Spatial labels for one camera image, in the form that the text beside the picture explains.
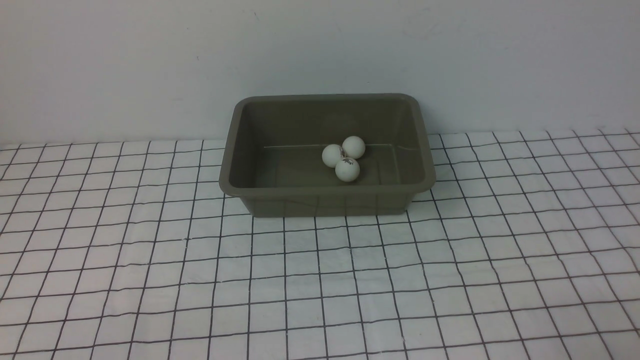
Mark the white black grid tablecloth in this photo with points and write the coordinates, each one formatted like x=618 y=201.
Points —
x=526 y=248

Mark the white ping-pong ball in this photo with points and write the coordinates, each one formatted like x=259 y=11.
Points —
x=354 y=147
x=347 y=169
x=332 y=154

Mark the olive green plastic bin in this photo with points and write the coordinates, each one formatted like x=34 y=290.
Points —
x=273 y=163

